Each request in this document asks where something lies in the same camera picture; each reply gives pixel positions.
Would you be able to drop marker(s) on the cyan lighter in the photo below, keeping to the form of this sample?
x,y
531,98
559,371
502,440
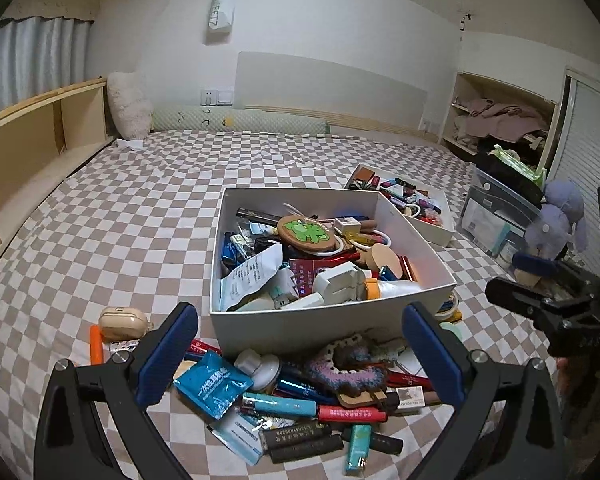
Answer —
x,y
357,450

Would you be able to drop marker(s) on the wooden bed shelf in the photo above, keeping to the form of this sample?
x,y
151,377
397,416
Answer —
x,y
20,150

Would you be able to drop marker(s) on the beige earbuds case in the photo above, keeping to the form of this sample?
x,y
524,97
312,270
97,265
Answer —
x,y
122,322

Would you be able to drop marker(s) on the pink clothing pile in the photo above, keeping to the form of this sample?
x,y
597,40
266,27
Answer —
x,y
500,117

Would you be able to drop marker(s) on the white louvered door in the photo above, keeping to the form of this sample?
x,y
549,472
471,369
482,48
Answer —
x,y
595,135

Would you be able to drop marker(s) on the round wooden disc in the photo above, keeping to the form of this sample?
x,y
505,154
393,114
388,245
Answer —
x,y
386,256

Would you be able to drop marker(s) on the white charger plug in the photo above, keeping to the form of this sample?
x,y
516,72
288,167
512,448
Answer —
x,y
337,282

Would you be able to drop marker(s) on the white paper receipt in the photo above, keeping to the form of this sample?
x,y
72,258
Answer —
x,y
252,275

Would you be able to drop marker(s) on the beige white checkered blanket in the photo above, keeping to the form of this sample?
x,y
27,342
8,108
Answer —
x,y
155,200

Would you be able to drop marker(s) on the pale green bolster pillow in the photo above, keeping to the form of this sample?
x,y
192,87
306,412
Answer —
x,y
260,121

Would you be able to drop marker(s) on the dark blue lighter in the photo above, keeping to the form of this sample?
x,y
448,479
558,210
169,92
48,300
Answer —
x,y
295,388

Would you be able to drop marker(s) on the black lighter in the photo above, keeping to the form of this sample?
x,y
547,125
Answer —
x,y
380,442
305,452

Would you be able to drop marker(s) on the black bag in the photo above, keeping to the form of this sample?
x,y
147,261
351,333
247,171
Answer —
x,y
510,175

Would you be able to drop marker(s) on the white headboard panel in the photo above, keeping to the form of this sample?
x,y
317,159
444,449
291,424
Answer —
x,y
330,90

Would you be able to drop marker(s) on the white bottle orange cap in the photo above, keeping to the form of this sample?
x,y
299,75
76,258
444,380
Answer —
x,y
395,288

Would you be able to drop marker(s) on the white fluffy pillow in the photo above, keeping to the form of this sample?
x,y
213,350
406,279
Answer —
x,y
129,105

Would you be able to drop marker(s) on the grey curtain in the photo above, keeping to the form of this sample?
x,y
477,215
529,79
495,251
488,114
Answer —
x,y
30,55

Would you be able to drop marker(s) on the white hanging bag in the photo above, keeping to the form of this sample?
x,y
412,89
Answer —
x,y
221,10

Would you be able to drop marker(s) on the open wardrobe shelf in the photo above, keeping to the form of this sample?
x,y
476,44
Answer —
x,y
500,85

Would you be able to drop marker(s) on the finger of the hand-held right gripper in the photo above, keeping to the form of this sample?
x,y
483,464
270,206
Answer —
x,y
520,295
535,262

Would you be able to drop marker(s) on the white green crochet piece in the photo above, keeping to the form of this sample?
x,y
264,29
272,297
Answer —
x,y
385,347

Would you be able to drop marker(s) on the purple plush toy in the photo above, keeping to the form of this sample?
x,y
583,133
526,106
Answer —
x,y
555,220

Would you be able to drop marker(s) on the round green frog coaster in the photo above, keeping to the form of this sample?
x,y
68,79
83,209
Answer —
x,y
307,234

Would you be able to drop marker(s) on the shallow white box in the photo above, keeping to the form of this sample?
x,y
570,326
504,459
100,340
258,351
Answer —
x,y
432,232

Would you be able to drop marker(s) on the light blue lighter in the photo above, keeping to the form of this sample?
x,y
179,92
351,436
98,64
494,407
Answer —
x,y
280,404

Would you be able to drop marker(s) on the white wall switch panel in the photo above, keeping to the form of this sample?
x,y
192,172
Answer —
x,y
216,97

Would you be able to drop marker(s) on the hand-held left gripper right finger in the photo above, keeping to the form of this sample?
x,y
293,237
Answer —
x,y
432,355

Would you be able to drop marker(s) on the white printed packet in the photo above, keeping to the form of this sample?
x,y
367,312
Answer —
x,y
125,346

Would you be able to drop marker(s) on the purple crochet scrunchie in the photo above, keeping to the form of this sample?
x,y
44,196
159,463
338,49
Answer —
x,y
350,380

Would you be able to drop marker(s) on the dark grey printed lighter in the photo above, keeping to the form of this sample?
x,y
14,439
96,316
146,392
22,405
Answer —
x,y
295,435

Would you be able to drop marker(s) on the orange tube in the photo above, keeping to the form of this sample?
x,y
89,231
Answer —
x,y
96,345

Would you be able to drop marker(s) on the white blue wipe packet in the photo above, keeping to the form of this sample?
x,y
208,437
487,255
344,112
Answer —
x,y
237,435

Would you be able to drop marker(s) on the roll of tape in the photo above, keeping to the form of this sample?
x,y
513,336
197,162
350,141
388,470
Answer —
x,y
450,310

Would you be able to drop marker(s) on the white round container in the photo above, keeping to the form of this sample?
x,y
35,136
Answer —
x,y
260,370

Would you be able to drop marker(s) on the brown wooden tag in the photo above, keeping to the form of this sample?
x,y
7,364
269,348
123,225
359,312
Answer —
x,y
360,400

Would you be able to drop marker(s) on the clear plastic storage bin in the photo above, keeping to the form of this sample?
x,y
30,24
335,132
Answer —
x,y
485,210

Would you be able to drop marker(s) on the large white storage box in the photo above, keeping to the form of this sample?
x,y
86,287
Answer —
x,y
300,330

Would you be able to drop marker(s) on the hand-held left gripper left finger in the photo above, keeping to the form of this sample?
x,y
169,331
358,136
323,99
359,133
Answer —
x,y
167,355

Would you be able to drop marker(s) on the light wooden card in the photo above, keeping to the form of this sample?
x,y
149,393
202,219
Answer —
x,y
182,369

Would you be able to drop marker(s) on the small beige wooden piece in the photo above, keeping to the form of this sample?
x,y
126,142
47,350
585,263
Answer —
x,y
529,277

